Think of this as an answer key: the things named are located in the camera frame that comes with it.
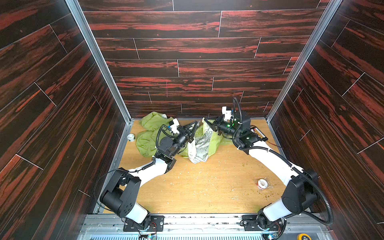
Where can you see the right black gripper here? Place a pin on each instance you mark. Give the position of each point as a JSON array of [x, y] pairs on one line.
[[216, 124]]

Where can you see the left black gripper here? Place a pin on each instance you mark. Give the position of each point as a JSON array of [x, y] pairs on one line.
[[187, 132]]

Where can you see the green zip-up jacket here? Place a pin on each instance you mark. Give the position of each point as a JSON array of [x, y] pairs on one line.
[[205, 145]]

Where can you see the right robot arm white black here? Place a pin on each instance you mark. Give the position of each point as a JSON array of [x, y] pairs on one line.
[[302, 188]]

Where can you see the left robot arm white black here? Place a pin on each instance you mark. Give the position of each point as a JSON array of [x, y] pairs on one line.
[[121, 192]]

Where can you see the black battery pack with label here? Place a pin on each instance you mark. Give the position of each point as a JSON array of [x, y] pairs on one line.
[[260, 135]]

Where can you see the yellow round tape measure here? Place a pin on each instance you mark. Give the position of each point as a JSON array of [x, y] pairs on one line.
[[303, 236]]

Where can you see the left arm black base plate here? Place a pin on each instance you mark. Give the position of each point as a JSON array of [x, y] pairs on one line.
[[152, 223]]

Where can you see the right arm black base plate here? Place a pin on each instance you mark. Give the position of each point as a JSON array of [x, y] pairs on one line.
[[257, 223]]

